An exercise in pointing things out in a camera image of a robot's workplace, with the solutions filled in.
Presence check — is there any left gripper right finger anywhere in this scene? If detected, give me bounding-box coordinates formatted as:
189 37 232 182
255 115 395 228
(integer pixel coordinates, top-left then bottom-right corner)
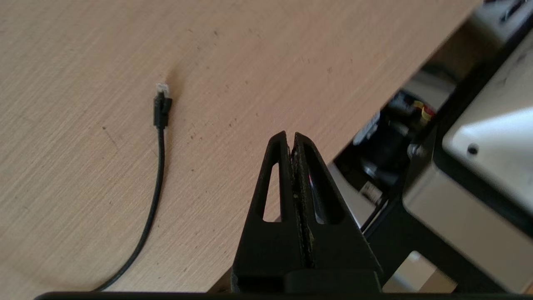
295 132 381 270

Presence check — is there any black ethernet cable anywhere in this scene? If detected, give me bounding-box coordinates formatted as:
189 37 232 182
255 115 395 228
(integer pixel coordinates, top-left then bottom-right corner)
94 83 172 292

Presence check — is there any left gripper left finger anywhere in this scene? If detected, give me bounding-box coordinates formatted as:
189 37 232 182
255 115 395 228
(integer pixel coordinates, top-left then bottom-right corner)
232 131 308 292

